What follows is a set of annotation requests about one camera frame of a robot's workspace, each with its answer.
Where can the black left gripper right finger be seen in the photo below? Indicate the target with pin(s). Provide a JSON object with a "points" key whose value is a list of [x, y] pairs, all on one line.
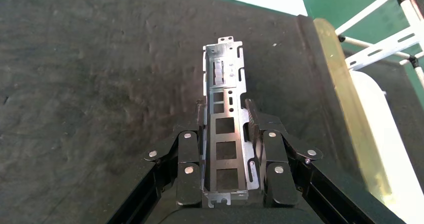
{"points": [[275, 156]]}

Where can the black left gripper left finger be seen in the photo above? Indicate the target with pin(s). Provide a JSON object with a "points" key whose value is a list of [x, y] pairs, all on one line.
{"points": [[188, 156]]}

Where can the long metal channel bracket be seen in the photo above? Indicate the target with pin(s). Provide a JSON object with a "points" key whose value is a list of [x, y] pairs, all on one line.
{"points": [[225, 137]]}

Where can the black flat container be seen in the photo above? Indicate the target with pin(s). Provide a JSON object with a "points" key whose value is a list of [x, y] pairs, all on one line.
{"points": [[99, 83]]}

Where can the white pipe rack black joints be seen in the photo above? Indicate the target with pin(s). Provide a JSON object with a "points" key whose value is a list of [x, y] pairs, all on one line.
{"points": [[364, 13]]}

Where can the white slotted shelf post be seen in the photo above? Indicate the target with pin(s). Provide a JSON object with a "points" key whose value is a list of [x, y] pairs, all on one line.
{"points": [[381, 49]]}

